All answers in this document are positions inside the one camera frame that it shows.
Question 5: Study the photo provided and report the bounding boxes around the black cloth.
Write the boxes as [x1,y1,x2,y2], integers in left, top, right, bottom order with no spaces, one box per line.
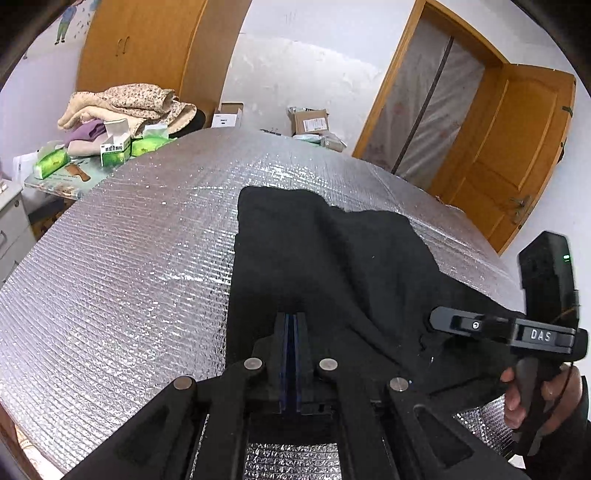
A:
[178,111,206,139]

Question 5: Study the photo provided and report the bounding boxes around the black pants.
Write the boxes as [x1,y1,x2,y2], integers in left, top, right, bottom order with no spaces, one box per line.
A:
[226,185,532,416]

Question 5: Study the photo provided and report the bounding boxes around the person's right forearm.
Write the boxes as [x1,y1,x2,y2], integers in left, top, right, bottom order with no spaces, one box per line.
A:
[526,369,591,480]

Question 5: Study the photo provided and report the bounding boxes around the grey drawer cabinet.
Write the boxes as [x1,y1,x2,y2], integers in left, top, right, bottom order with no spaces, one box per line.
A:
[0,180,38,282]

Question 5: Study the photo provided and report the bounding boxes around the beige floral blanket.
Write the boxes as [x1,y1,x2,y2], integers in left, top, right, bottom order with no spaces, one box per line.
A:
[58,84,198,139]

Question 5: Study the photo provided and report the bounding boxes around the person's right hand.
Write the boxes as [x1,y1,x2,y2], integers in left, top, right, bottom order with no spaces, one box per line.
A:
[501,364,583,435]

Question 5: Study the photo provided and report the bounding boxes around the wooden door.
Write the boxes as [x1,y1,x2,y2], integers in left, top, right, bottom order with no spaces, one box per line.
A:
[427,62,578,254]

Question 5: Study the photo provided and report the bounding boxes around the brown cardboard box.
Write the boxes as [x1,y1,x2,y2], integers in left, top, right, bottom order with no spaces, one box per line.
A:
[287,107,329,137]

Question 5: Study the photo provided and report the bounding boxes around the pile of plastic bags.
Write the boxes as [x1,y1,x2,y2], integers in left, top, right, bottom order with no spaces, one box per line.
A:
[295,133,347,151]

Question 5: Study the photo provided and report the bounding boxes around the silver foil mat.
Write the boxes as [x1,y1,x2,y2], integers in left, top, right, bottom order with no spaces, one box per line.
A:
[0,128,527,480]

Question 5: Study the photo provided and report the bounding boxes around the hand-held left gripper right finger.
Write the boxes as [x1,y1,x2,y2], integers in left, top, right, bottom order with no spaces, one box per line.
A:
[293,313,529,480]

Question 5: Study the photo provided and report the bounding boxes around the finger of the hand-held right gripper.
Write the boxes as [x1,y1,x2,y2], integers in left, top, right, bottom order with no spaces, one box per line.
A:
[426,306,527,344]

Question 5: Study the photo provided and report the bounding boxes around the metal door handle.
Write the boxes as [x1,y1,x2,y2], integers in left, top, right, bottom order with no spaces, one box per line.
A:
[508,196,534,225]

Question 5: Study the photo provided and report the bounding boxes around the cartoon couple wall sticker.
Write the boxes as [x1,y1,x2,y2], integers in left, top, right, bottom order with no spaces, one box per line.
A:
[25,0,100,58]

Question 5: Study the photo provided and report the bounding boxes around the wooden door frame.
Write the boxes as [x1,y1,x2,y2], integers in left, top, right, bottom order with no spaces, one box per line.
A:
[353,0,509,160]

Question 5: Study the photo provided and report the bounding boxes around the wooden wardrobe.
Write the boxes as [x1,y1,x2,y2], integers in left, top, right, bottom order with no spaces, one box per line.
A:
[76,0,252,127]

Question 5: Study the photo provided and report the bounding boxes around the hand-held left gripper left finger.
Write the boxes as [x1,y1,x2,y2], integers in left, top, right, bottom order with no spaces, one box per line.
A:
[62,313,291,480]

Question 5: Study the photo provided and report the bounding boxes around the white cardboard box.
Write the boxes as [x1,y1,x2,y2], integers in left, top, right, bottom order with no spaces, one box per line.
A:
[212,102,244,128]

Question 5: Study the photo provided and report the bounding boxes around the clear plastic door curtain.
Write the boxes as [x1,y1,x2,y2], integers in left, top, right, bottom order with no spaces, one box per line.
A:
[369,32,485,181]

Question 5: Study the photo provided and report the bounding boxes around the purple cloth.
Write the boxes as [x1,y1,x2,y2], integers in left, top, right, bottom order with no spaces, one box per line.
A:
[64,119,109,146]

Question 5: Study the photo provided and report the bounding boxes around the black cable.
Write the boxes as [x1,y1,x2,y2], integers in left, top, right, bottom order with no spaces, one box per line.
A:
[551,291,581,416]

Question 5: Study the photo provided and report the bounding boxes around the green and white medicine box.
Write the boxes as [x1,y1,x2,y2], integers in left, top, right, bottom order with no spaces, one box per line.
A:
[99,141,132,168]

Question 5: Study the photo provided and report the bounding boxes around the green tissue pack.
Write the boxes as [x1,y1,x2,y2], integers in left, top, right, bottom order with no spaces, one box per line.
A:
[131,134,169,158]
[32,142,71,180]

